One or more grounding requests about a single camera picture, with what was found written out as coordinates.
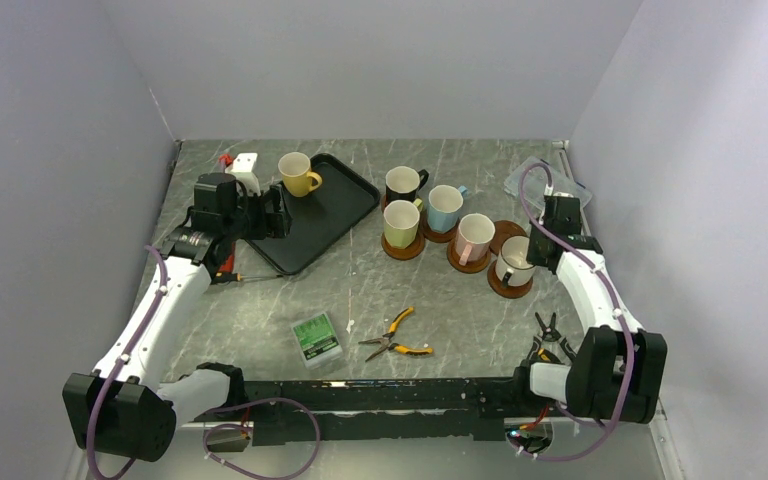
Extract yellow mug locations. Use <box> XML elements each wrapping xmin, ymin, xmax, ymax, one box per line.
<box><xmin>278</xmin><ymin>152</ymin><xmax>323</xmax><ymax>198</ymax></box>

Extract white ribbed mug black handle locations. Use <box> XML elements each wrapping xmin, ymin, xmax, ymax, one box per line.
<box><xmin>495</xmin><ymin>236</ymin><xmax>536</xmax><ymax>288</ymax></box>

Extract pink mug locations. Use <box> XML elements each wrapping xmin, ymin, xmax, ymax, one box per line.
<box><xmin>454</xmin><ymin>213</ymin><xmax>496</xmax><ymax>267</ymax></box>

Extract blue mug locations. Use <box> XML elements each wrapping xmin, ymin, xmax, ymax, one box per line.
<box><xmin>427</xmin><ymin>185</ymin><xmax>468</xmax><ymax>234</ymax></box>

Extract green mug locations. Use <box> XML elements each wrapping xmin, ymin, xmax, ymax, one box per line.
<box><xmin>383</xmin><ymin>198</ymin><xmax>423</xmax><ymax>250</ymax></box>

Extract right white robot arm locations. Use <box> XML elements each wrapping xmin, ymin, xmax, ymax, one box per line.
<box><xmin>510</xmin><ymin>185</ymin><xmax>667</xmax><ymax>424</ymax></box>

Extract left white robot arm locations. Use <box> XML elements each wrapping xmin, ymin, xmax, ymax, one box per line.
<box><xmin>62</xmin><ymin>172</ymin><xmax>291</xmax><ymax>469</ymax></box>

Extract clear plastic organizer box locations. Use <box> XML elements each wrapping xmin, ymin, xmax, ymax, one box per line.
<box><xmin>504</xmin><ymin>156</ymin><xmax>593</xmax><ymax>212</ymax></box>

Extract black plastic tray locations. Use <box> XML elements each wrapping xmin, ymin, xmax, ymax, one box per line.
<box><xmin>248</xmin><ymin>153</ymin><xmax>380</xmax><ymax>275</ymax></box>

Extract black yellow screwdriver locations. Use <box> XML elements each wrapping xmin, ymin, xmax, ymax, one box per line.
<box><xmin>211</xmin><ymin>272</ymin><xmax>285</xmax><ymax>285</ymax></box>

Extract green screw bit box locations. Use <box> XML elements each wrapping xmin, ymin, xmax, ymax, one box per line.
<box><xmin>290</xmin><ymin>311</ymin><xmax>344</xmax><ymax>370</ymax></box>

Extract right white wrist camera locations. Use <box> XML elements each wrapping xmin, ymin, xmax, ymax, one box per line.
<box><xmin>544</xmin><ymin>187</ymin><xmax>574</xmax><ymax>198</ymax></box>

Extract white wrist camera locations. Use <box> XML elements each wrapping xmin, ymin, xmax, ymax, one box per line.
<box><xmin>218</xmin><ymin>153</ymin><xmax>261</xmax><ymax>195</ymax></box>
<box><xmin>544</xmin><ymin>187</ymin><xmax>574</xmax><ymax>198</ymax></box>

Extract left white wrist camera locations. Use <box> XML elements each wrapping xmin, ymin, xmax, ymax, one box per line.
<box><xmin>218</xmin><ymin>153</ymin><xmax>261</xmax><ymax>195</ymax></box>

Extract black handled cutters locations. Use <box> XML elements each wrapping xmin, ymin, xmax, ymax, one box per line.
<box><xmin>521</xmin><ymin>312</ymin><xmax>577</xmax><ymax>366</ymax></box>

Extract yellow handled pliers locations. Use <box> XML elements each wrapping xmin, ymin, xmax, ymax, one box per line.
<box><xmin>358</xmin><ymin>305</ymin><xmax>436</xmax><ymax>364</ymax></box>

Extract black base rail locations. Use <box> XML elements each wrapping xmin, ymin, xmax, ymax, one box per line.
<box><xmin>197</xmin><ymin>377</ymin><xmax>558</xmax><ymax>446</ymax></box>

